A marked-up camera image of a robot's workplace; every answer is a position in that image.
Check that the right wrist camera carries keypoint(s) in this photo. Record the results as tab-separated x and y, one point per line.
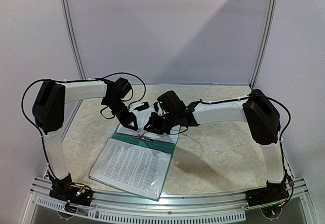
169	104

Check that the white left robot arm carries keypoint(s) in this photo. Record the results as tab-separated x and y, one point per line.
48	111

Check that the aluminium corner post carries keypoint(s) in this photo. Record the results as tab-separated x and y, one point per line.
72	38
265	37

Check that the green file folder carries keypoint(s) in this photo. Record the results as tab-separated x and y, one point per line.
156	145

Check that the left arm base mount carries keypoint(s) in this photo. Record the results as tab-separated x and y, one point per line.
73	194

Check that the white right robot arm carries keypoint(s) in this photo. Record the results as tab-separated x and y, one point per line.
255	109

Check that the right aluminium corner post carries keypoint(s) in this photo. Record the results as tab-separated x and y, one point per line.
265	37

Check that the metal folder clip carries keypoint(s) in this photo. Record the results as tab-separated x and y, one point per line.
142	137

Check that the white paper stack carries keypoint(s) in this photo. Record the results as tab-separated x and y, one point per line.
142	119

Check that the aluminium front rail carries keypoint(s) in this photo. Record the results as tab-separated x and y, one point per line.
116	207

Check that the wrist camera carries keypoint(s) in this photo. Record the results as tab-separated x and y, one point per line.
169	104
138	106

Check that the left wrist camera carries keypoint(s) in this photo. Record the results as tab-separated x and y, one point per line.
138	106

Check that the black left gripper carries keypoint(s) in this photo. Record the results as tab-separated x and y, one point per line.
126	122

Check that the left aluminium corner post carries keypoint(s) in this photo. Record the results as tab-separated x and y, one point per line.
72	38

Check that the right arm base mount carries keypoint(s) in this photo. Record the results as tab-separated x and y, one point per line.
278	193

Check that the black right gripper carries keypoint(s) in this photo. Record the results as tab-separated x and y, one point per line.
157	119

